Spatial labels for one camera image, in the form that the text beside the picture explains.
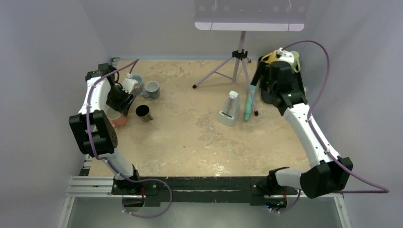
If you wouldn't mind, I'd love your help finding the grey tripod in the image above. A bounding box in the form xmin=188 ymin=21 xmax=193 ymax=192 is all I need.
xmin=192 ymin=31 xmax=259 ymax=116

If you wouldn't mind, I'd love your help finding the teal pen tool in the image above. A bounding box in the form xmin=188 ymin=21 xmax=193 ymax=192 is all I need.
xmin=244 ymin=84 xmax=257 ymax=121

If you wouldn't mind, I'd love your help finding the black tray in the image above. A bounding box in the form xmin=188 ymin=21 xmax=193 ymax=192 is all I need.
xmin=258 ymin=56 xmax=306 ymax=104

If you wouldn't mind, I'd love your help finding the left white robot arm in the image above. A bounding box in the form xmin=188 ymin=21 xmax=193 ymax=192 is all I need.
xmin=68 ymin=63 xmax=142 ymax=194

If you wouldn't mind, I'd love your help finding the grey blue small mug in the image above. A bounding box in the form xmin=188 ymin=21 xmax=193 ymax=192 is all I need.
xmin=143 ymin=81 xmax=160 ymax=99

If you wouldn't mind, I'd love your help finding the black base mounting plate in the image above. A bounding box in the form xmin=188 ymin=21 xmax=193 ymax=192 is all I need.
xmin=111 ymin=176 xmax=297 ymax=207

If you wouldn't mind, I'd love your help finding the brown dark mug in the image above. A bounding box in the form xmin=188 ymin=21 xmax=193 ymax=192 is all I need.
xmin=135 ymin=104 xmax=154 ymax=122

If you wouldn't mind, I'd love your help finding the pink mug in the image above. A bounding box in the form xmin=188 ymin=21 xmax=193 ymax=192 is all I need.
xmin=105 ymin=107 xmax=127 ymax=129

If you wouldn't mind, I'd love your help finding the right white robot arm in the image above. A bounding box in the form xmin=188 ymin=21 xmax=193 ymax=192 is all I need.
xmin=254 ymin=61 xmax=353 ymax=199

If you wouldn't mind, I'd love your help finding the aluminium frame rail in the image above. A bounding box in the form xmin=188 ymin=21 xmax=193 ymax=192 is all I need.
xmin=67 ymin=60 xmax=343 ymax=228

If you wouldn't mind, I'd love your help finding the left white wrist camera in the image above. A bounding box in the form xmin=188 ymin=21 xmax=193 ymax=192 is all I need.
xmin=121 ymin=73 xmax=135 ymax=94

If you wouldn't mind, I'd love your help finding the white metronome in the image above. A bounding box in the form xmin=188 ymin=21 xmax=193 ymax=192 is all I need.
xmin=217 ymin=91 xmax=240 ymax=127

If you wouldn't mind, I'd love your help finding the yellow mug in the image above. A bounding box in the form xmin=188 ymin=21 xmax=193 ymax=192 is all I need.
xmin=260 ymin=50 xmax=278 ymax=64

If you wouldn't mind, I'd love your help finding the green mug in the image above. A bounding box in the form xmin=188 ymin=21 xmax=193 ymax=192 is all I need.
xmin=291 ymin=50 xmax=301 ymax=73

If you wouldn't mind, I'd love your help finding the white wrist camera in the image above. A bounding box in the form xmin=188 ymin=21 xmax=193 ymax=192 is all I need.
xmin=275 ymin=47 xmax=295 ymax=65
xmin=121 ymin=73 xmax=135 ymax=94

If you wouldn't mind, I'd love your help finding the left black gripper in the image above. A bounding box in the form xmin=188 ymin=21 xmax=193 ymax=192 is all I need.
xmin=106 ymin=85 xmax=135 ymax=117

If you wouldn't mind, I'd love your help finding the white light panel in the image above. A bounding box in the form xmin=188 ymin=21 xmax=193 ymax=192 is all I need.
xmin=194 ymin=0 xmax=312 ymax=31

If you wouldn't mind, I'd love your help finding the light blue large mug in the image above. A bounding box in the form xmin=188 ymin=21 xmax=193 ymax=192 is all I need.
xmin=131 ymin=75 xmax=144 ymax=96

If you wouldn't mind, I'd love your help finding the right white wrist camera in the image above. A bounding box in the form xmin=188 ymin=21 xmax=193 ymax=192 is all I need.
xmin=275 ymin=47 xmax=295 ymax=65

